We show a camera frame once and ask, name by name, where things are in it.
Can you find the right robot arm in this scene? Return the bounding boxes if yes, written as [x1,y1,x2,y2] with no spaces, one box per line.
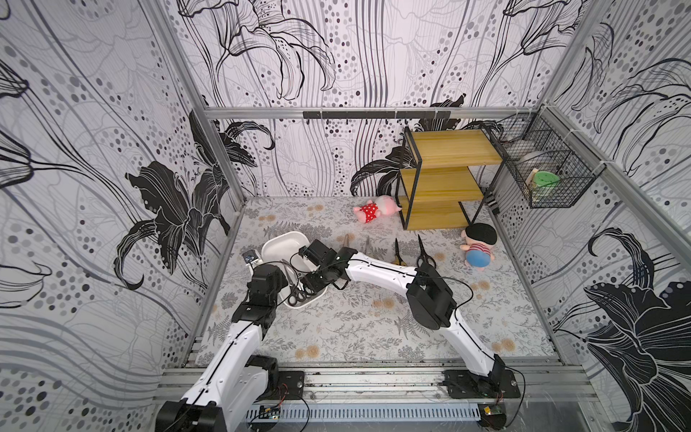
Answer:
[297,240,506,384]

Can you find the black wire basket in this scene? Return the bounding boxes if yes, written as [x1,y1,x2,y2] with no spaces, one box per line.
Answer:
[491,113,605,209]

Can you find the black small scissors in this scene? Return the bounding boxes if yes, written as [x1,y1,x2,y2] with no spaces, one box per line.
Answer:
[285,280,307,307]

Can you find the white plastic storage box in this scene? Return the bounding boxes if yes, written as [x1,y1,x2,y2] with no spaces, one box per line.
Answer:
[261,231,328,309]

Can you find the black haired plush doll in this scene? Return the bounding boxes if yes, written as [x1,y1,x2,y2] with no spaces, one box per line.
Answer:
[460,223,498,270]

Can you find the green round item in basket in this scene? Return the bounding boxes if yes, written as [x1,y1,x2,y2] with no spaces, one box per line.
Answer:
[531,170,561,190]

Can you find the yellow black scissors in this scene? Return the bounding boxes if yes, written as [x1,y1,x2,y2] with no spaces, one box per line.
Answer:
[392,239,407,266]

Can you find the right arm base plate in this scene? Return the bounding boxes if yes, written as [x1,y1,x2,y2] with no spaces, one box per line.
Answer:
[442,369,522,400]

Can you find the wooden shelf black frame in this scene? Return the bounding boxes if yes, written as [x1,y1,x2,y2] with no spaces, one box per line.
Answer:
[395,122,502,230]

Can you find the pink plush pig toy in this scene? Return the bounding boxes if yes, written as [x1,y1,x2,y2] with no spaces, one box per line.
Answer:
[353,195,402,224]

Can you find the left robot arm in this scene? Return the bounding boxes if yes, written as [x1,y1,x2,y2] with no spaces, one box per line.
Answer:
[154,264,288,431]

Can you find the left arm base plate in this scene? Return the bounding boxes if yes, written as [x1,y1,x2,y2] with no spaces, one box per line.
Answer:
[257,371,305,401]

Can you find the white cable duct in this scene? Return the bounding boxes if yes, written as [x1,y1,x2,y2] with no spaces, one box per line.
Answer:
[243,402,480,424]

